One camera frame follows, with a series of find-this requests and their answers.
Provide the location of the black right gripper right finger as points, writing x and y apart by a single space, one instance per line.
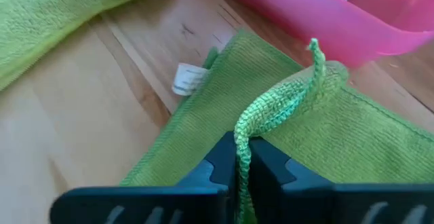
305 203

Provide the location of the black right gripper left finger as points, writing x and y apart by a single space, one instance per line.
190 203

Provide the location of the pink plastic bin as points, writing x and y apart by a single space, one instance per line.
322 20

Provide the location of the lime green microfiber towel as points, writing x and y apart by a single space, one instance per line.
40 20

